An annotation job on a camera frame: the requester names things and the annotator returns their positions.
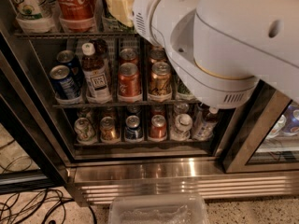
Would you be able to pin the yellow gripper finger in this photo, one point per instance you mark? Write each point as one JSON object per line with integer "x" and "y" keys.
{"x": 122, "y": 11}

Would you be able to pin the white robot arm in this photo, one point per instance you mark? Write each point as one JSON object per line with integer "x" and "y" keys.
{"x": 221, "y": 49}

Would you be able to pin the red coca-cola can top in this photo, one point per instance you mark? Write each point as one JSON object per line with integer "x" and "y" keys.
{"x": 76, "y": 10}

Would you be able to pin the red coke can back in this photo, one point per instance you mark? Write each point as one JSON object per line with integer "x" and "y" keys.
{"x": 128, "y": 55}

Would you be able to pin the gold can middle back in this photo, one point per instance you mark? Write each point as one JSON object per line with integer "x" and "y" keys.
{"x": 157, "y": 55}

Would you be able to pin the gold can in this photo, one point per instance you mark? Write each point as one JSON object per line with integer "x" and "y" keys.
{"x": 157, "y": 55}
{"x": 159, "y": 80}

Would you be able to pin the blue pepsi can back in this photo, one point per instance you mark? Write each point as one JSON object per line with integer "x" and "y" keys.
{"x": 69, "y": 58}

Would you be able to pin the blue pepsi can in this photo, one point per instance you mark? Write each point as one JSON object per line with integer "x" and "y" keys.
{"x": 63, "y": 82}
{"x": 69, "y": 58}

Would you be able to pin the gold can middle front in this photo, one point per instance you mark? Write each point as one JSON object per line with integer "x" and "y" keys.
{"x": 159, "y": 80}

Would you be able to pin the white 7up can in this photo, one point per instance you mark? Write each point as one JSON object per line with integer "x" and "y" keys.
{"x": 33, "y": 9}

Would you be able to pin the blue pepsi can front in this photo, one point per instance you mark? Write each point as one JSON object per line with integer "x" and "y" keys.
{"x": 63, "y": 82}

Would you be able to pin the stainless steel fridge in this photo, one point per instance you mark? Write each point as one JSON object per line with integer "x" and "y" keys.
{"x": 99, "y": 173}

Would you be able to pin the green can middle front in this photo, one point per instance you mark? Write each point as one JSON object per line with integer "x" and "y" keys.
{"x": 182, "y": 91}

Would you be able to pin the blue can bottom shelf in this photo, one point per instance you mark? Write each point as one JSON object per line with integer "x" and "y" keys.
{"x": 133, "y": 130}

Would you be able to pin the orange can bottom shelf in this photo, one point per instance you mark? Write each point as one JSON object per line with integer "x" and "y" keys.
{"x": 108, "y": 129}

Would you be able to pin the red can bottom shelf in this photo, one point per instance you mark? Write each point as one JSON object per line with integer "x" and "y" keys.
{"x": 158, "y": 127}

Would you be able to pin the clear bottle bottom shelf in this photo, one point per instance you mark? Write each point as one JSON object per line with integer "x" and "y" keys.
{"x": 180, "y": 131}

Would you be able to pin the fridge door left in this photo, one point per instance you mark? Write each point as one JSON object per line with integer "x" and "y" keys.
{"x": 29, "y": 161}

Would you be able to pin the fridge glass door right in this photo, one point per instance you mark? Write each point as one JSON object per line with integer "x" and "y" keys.
{"x": 267, "y": 139}

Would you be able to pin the iced tea bottle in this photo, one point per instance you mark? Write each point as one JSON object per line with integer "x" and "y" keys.
{"x": 95, "y": 72}

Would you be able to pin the labelled bottle bottom right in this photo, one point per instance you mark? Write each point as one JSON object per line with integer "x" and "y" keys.
{"x": 205, "y": 124}

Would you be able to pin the clear plastic bin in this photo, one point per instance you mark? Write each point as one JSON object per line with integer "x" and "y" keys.
{"x": 159, "y": 209}

